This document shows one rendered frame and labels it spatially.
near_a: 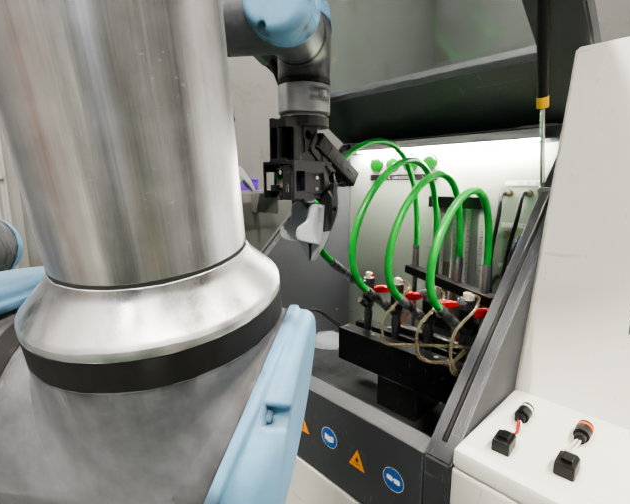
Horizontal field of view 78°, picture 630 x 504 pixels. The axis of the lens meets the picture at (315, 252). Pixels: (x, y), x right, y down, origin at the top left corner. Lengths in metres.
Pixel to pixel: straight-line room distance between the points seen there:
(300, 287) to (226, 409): 1.04
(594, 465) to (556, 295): 0.25
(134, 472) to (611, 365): 0.66
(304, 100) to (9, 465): 0.48
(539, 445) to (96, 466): 0.55
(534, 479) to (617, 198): 0.43
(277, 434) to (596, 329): 0.62
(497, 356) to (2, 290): 0.60
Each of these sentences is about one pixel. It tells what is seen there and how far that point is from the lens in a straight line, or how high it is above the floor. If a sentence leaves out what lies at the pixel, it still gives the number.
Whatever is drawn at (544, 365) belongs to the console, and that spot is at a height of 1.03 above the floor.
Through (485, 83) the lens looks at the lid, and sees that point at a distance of 0.98.
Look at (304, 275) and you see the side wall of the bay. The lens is 1.20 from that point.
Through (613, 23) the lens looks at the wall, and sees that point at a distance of 7.60.
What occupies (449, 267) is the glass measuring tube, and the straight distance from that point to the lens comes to 1.10.
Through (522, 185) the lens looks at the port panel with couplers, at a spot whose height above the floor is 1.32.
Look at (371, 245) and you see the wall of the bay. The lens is 1.27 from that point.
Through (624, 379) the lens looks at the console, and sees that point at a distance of 0.74.
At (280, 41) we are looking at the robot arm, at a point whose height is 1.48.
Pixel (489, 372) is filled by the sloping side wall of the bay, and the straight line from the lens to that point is 0.65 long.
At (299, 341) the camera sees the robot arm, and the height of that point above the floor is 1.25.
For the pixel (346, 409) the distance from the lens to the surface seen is 0.70.
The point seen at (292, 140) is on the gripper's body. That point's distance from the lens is 0.56.
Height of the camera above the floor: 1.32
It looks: 10 degrees down
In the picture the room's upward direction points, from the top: straight up
